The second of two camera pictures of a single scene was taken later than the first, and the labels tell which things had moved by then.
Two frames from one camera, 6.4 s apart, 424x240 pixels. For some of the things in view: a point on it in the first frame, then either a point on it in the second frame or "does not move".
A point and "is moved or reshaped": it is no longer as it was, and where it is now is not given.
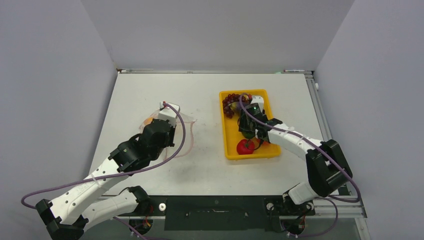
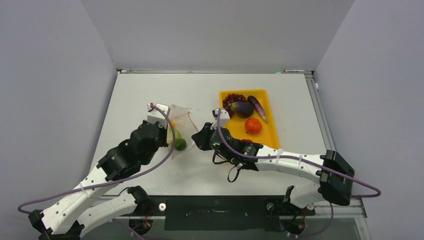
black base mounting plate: [222, 213] does not move
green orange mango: [249, 134] is moved or reshaped
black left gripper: [172, 133] does not move
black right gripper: [244, 124] to [201, 138]
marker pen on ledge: [293, 70] does not move
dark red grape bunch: [231, 98] does not move
